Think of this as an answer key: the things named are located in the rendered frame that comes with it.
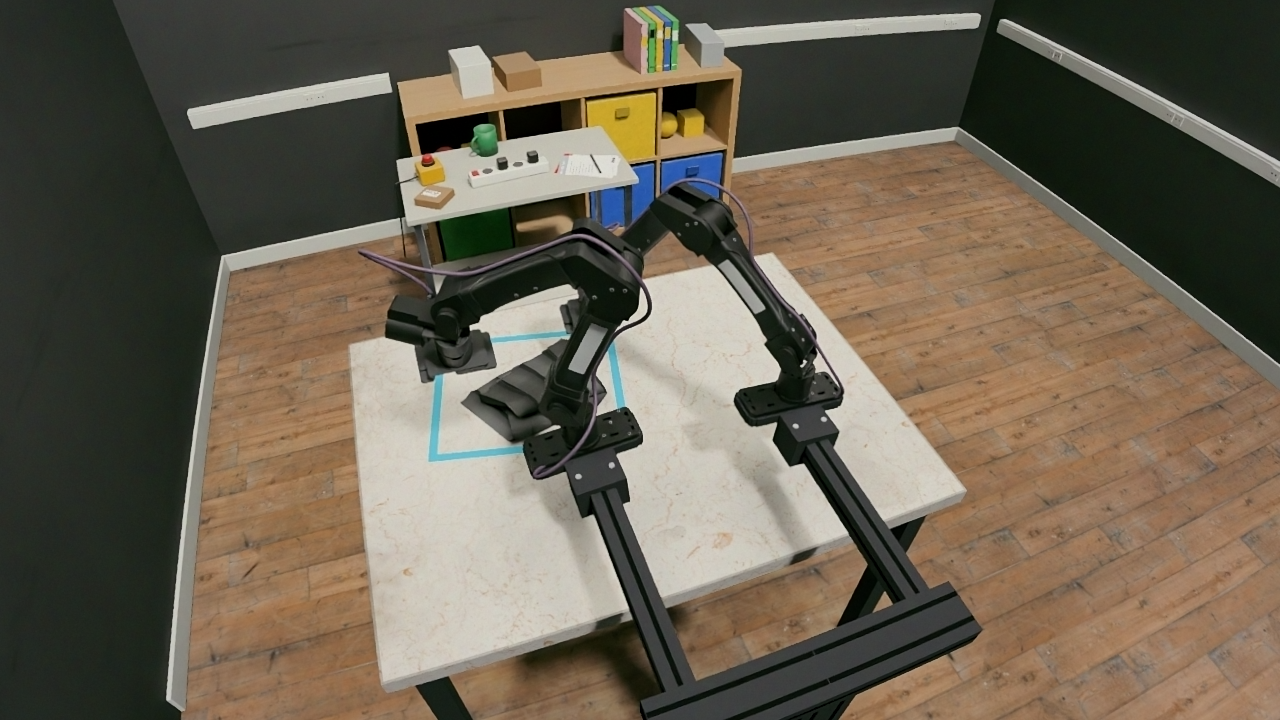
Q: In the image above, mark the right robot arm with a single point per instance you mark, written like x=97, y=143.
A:
x=713, y=227

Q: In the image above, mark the dark grey pleated skirt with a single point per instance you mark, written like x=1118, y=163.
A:
x=518, y=391

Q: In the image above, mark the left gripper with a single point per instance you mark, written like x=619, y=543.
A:
x=479, y=357

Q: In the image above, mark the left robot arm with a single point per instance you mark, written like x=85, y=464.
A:
x=614, y=294

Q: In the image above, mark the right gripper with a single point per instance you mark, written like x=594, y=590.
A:
x=575, y=307

